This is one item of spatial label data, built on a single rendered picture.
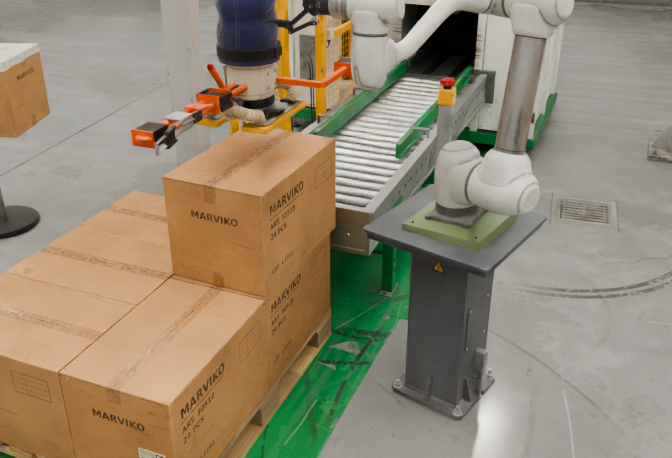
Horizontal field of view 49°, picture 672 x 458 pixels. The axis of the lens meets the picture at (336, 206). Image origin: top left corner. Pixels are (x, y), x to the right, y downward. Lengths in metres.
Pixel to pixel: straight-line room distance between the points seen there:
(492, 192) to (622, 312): 1.48
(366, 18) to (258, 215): 0.78
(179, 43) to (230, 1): 1.61
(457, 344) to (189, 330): 0.99
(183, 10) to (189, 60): 0.26
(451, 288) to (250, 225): 0.77
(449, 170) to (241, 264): 0.80
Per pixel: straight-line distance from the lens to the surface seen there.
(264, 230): 2.53
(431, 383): 3.02
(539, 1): 2.41
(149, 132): 2.18
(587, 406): 3.18
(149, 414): 2.32
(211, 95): 2.46
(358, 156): 3.88
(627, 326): 3.71
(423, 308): 2.85
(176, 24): 4.12
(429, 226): 2.64
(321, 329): 3.27
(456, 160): 2.57
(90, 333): 2.60
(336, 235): 3.21
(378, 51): 2.15
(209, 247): 2.68
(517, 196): 2.45
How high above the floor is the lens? 1.98
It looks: 26 degrees down
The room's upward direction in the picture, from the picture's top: straight up
